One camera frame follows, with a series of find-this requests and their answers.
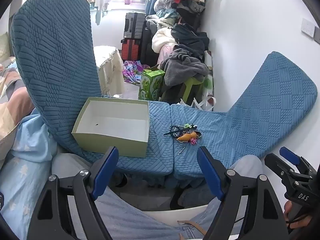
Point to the plaid blanket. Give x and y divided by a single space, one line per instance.
12 100

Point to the pale green cardboard box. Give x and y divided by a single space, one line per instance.
112 143

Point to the light blue star bedding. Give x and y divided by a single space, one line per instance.
25 170

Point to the black crystal flower hair stick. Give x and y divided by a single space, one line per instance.
171 131

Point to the white puffy jacket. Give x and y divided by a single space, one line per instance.
161 38

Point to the green hair ornament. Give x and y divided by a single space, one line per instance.
188 125

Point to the green plastic stool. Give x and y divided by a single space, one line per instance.
192 87

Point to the black garment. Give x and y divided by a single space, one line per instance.
187 36

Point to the white apple print bag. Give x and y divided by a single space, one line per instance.
208 80

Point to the green printed carton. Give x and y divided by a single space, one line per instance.
150 85

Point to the white wall switch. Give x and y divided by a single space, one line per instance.
307 27

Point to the pink hair ornament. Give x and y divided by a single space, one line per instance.
193 142

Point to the colourful purple cloth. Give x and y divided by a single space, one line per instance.
132 71

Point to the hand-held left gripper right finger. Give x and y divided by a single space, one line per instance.
210 173

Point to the grey fleece garment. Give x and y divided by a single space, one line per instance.
185 66

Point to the small silver pin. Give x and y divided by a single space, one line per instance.
181 151

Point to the cream lace cover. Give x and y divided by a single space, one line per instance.
108 65

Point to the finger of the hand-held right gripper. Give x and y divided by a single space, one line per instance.
275 163
290 153

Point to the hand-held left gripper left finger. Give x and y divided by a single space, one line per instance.
106 172

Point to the person's right hand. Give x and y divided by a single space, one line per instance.
298 226

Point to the grey suitcase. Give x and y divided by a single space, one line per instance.
133 25

